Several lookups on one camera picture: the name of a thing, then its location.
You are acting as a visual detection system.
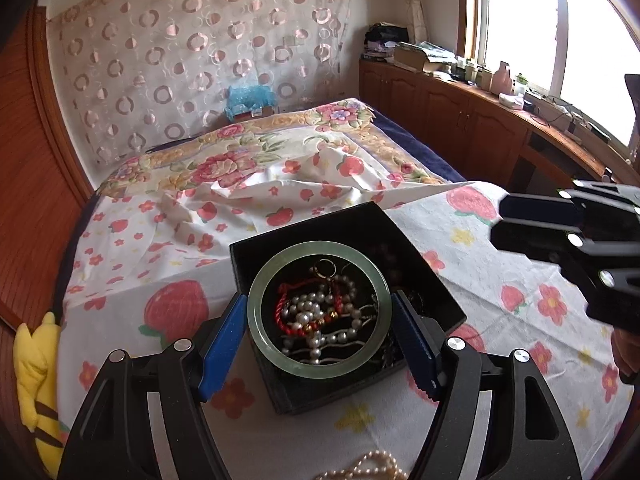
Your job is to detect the cream pearl necklace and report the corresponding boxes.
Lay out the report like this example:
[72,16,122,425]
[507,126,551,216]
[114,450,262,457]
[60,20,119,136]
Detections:
[314,450,412,480]

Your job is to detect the strawberry print table cloth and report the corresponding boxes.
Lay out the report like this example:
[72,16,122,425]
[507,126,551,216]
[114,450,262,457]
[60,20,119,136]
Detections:
[55,180,632,480]

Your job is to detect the white strawberry bed sheet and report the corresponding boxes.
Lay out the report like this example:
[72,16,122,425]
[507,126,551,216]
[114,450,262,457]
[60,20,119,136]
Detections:
[65,139,451,311]

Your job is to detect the wooden wardrobe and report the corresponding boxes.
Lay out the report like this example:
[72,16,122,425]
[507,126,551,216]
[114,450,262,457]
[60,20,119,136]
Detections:
[0,4,97,333]

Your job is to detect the navy bed cover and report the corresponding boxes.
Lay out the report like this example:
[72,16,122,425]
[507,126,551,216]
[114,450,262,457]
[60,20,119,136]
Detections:
[372,110,469,184]

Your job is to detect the white power strip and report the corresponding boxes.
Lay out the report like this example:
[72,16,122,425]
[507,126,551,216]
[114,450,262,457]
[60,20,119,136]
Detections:
[529,97,587,134]

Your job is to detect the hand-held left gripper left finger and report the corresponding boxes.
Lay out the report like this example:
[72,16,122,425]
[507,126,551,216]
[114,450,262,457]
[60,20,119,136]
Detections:
[57,292,249,480]

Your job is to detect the pile of dark clothes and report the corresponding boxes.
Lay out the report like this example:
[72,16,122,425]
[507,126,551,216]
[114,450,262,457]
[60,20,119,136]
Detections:
[362,22,411,61]

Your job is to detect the circle pattern wall curtain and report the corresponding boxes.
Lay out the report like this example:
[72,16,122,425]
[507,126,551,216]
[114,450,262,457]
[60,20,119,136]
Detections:
[47,0,352,167]

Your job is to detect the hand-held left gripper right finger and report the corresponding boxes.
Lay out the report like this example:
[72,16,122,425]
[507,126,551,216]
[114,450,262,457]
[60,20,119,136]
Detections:
[391,290,583,480]

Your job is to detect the red string bracelet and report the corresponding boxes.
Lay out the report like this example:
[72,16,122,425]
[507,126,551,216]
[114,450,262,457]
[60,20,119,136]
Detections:
[271,280,352,335]

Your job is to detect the cardboard box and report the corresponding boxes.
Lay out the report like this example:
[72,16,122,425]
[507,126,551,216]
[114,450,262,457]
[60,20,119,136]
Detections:
[392,41,457,74]

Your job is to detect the floral window curtain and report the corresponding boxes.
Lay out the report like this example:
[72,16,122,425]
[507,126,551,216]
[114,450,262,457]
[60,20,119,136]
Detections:
[399,0,427,47]

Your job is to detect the window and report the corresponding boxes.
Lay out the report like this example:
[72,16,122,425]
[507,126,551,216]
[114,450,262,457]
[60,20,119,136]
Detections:
[462,0,640,162]

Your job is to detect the blue plastic bag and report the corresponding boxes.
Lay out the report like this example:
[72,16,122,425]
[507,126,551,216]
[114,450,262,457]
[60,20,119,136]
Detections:
[225,84,277,122]

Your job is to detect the white pearl bracelet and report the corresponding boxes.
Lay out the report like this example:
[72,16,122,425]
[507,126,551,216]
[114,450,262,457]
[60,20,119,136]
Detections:
[277,272,364,364]

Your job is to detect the black jewelry box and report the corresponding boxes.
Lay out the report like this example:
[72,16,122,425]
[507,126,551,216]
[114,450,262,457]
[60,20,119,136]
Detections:
[229,201,468,416]

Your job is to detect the yellow plush toy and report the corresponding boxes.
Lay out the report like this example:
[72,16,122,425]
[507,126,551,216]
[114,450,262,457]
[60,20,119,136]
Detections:
[12,311,69,479]

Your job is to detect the wooden cabinet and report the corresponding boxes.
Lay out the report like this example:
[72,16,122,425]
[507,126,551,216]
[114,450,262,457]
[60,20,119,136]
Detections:
[357,57,640,202]

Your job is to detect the person's right hand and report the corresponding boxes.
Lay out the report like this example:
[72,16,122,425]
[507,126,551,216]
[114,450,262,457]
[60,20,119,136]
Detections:
[610,326,640,387]

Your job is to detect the green jade bangle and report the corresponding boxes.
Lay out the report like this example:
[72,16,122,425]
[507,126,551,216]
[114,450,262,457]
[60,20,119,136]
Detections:
[247,241,391,380]

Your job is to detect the pink carton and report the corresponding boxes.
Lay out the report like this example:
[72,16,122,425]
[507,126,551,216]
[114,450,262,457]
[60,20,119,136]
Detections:
[492,60,516,96]

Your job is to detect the floral blanket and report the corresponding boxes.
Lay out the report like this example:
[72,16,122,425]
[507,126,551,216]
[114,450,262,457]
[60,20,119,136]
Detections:
[97,97,437,202]

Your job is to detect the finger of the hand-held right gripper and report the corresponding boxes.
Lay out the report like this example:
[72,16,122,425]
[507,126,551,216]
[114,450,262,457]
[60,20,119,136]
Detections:
[490,222,640,333]
[499,179,640,229]

